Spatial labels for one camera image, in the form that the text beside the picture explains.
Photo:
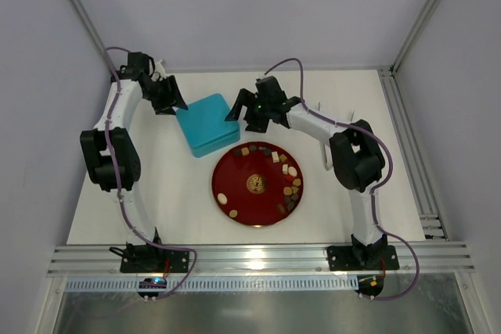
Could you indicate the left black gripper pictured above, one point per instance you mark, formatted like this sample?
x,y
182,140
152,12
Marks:
x,y
165,95

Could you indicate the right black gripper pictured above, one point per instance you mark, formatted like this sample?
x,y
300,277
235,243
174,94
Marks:
x,y
250,111

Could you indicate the teal box lid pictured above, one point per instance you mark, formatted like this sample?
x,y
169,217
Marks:
x,y
208,112

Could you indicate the metal tongs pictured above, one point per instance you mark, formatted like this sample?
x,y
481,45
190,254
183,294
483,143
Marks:
x,y
327,161

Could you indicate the teal chocolate box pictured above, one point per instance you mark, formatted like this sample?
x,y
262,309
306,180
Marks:
x,y
208,140

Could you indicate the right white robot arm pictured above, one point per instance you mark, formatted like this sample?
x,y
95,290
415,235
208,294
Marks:
x,y
358,164

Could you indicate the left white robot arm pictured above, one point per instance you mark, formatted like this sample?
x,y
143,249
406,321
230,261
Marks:
x,y
113,162

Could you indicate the cream rectangular chocolate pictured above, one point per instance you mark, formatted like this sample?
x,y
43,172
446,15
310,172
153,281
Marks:
x,y
275,157

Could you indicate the white oval chocolate right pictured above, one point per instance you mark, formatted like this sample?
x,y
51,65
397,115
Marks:
x,y
292,171

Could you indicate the white oval chocolate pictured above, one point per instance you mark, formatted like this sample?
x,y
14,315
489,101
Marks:
x,y
292,171
222,198

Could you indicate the brown striped chocolate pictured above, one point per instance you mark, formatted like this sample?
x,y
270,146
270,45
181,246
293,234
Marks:
x,y
281,209

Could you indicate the round red lacquer tray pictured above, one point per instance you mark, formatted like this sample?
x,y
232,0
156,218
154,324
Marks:
x,y
254,185

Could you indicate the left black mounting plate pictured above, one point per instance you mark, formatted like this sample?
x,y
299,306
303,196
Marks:
x,y
148,259

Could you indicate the black mounting plate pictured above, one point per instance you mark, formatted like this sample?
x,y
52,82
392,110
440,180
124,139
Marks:
x,y
148,259
343,258

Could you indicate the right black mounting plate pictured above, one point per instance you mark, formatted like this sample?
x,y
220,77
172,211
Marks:
x,y
343,258

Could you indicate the white slotted cable duct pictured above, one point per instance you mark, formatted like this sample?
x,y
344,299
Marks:
x,y
199,284

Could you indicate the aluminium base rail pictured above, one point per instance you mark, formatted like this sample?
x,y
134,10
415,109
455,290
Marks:
x,y
224,259

